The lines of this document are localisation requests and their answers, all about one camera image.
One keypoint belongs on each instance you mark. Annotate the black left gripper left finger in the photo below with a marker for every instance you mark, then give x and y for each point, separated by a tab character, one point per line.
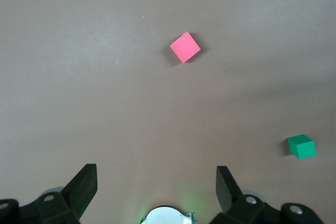
78	195

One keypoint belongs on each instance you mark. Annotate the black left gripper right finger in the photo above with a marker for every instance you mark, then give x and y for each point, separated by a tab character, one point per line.
231	197

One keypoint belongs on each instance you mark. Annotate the green cube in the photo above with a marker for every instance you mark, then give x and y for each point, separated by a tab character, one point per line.
302	148

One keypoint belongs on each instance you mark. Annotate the brown table cover mat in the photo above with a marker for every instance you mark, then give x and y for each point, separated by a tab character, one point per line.
65	77

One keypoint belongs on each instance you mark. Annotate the pink cube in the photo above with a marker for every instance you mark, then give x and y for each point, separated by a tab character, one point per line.
185	47

